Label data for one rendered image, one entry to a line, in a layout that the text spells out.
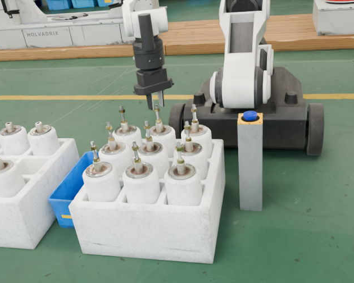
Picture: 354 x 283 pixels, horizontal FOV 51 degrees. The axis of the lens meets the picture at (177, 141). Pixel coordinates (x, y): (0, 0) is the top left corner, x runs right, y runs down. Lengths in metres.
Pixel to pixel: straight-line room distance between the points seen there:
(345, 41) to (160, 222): 2.18
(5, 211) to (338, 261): 0.94
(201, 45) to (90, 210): 2.06
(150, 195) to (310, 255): 0.47
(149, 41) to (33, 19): 2.72
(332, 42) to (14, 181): 2.29
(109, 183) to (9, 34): 2.77
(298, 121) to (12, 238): 1.03
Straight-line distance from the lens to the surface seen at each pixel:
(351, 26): 2.95
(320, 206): 1.29
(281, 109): 1.43
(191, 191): 0.98
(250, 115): 1.09
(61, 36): 3.41
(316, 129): 1.43
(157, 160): 1.09
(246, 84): 1.25
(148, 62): 1.09
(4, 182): 1.20
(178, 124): 1.47
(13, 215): 1.21
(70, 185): 1.36
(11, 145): 1.44
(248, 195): 1.21
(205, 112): 1.45
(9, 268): 1.25
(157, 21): 1.08
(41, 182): 1.27
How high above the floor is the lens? 0.79
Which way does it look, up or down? 28 degrees down
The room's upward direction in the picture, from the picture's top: 7 degrees counter-clockwise
